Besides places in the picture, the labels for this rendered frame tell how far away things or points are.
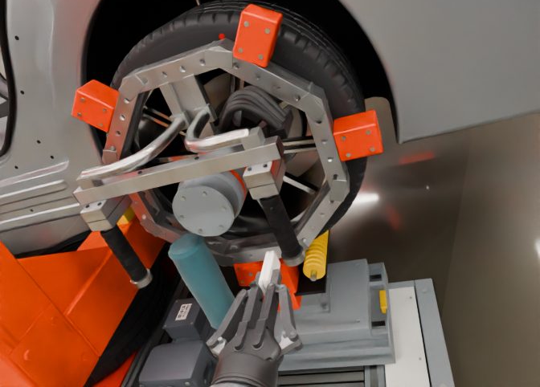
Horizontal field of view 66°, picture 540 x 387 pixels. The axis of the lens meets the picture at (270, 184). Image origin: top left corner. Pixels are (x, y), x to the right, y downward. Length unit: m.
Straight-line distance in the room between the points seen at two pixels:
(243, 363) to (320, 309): 0.90
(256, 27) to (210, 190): 0.32
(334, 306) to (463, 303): 0.48
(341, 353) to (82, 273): 0.78
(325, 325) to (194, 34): 0.92
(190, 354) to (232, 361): 0.72
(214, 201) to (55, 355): 0.53
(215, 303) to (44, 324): 0.38
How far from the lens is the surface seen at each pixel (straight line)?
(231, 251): 1.11
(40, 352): 1.10
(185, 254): 0.97
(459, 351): 1.53
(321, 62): 0.91
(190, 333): 1.31
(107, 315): 1.26
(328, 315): 1.39
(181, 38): 0.95
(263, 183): 0.68
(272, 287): 0.61
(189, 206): 0.85
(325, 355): 1.40
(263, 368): 0.52
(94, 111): 1.01
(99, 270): 1.24
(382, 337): 1.40
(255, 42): 0.82
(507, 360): 1.52
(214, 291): 1.04
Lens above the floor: 1.24
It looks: 28 degrees down
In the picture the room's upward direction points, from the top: 22 degrees counter-clockwise
